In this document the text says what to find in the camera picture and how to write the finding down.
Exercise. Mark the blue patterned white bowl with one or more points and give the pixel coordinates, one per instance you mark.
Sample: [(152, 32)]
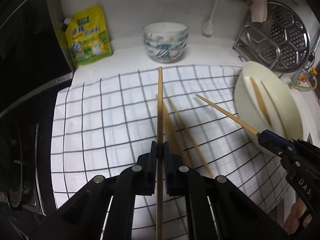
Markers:
[(165, 55), (165, 28), (150, 42)]

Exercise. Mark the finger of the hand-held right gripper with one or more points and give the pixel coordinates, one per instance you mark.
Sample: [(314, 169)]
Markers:
[(270, 143), (275, 135)]

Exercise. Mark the orange knob fitting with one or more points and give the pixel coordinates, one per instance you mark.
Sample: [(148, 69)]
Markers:
[(303, 79)]

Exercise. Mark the cream round deep plate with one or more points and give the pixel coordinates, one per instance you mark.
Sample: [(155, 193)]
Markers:
[(282, 90)]

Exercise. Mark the pink cloth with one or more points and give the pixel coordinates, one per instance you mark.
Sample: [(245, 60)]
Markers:
[(258, 7)]

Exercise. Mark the yellow detergent pouch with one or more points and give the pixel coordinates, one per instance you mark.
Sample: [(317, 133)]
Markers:
[(87, 42)]

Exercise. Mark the person's right hand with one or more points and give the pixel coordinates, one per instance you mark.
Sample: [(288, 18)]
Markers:
[(295, 217)]

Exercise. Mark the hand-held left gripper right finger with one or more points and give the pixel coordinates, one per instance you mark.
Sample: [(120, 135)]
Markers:
[(167, 155)]

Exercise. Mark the steel dish rack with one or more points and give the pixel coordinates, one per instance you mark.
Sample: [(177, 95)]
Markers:
[(241, 33)]

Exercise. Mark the black gas stove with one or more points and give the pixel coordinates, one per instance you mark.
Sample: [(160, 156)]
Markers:
[(25, 142)]

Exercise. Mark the long wooden chopstick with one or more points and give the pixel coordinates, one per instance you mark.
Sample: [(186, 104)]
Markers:
[(160, 105), (260, 101), (225, 112), (168, 127)]

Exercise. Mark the perforated steel steamer plate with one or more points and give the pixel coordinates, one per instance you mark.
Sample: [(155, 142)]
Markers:
[(287, 42)]

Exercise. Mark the black grid white cloth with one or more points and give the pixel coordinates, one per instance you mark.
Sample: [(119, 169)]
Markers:
[(100, 130)]

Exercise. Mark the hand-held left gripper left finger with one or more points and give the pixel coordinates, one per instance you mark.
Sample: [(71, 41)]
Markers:
[(152, 155)]

